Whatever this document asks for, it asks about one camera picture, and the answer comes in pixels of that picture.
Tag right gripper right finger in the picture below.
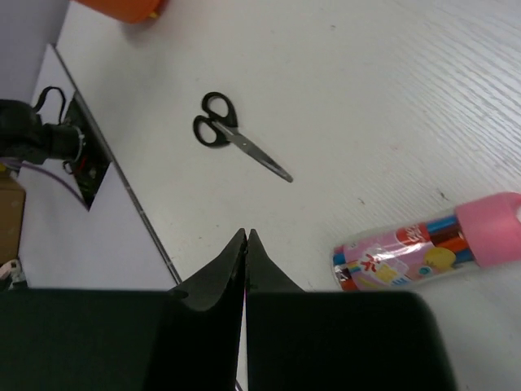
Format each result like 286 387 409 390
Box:
245 231 457 390

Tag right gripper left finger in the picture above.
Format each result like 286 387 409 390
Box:
1 230 247 390

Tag black handled scissors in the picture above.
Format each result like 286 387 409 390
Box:
192 91 293 183

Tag cardboard box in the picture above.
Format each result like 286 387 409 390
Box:
0 178 26 265

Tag pink marker tube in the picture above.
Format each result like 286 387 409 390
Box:
332 192 520 292

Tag orange round container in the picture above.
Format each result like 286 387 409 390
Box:
77 0 169 24

